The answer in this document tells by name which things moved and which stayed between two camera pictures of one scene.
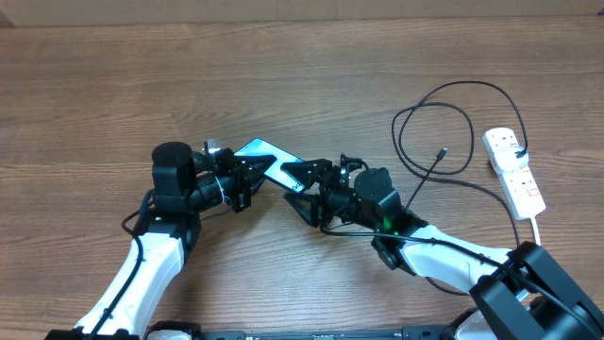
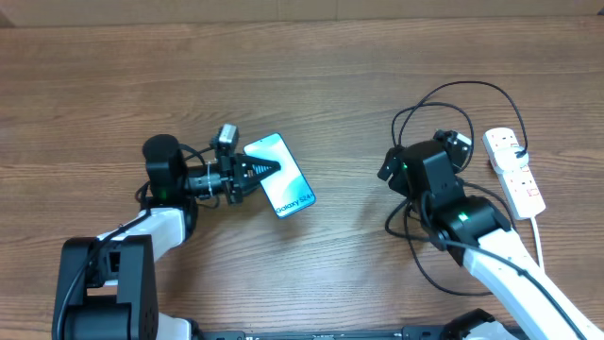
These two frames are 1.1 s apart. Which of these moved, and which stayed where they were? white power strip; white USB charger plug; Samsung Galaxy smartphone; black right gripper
Moved: Samsung Galaxy smartphone; black right gripper
Stayed: white power strip; white USB charger plug
